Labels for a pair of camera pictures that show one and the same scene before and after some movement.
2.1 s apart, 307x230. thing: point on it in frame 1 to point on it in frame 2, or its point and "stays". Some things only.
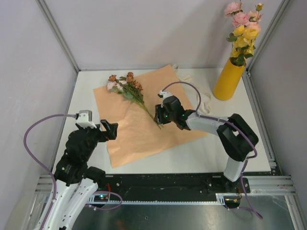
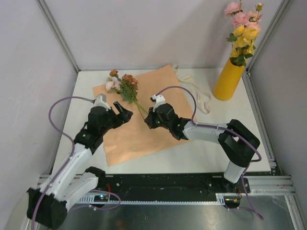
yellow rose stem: [243, 47] stays
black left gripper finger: [112, 133] to [125, 115]
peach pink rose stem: [254, 17] stays
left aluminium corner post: [44, 7] stays
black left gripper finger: [106, 124] to [116, 103]
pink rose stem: [233, 9] stays
